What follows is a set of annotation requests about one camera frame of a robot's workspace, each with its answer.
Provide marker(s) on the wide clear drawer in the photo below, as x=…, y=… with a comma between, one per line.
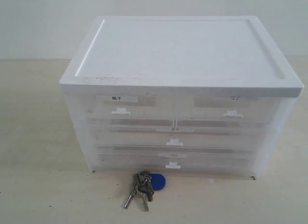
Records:
x=206, y=137
x=175, y=162

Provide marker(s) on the bottom wide clear drawer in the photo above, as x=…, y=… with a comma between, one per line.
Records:
x=175, y=162

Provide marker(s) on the translucent plastic drawer cabinet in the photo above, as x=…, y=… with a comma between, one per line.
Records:
x=179, y=56

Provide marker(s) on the middle wide clear drawer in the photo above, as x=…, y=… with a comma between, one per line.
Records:
x=206, y=137

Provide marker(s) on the key bunch with blue tag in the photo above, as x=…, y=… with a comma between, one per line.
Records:
x=144, y=184

